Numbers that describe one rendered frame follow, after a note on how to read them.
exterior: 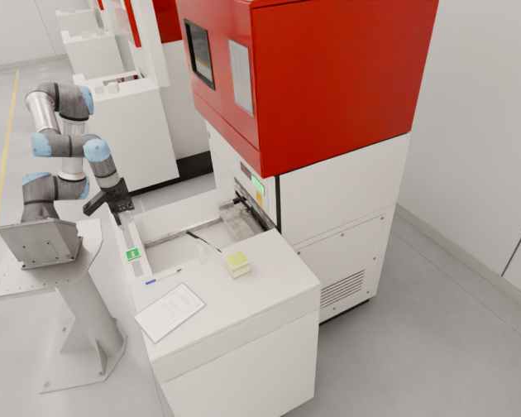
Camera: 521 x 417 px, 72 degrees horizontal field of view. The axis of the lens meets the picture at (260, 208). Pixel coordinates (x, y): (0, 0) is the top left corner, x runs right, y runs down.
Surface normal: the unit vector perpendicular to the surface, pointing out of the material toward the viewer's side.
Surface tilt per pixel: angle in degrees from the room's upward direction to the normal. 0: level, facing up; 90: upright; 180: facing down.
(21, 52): 90
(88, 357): 0
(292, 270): 0
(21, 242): 90
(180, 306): 0
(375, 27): 90
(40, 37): 90
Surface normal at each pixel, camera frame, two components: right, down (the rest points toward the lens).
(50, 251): 0.17, 0.60
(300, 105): 0.45, 0.53
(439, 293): -0.06, -0.79
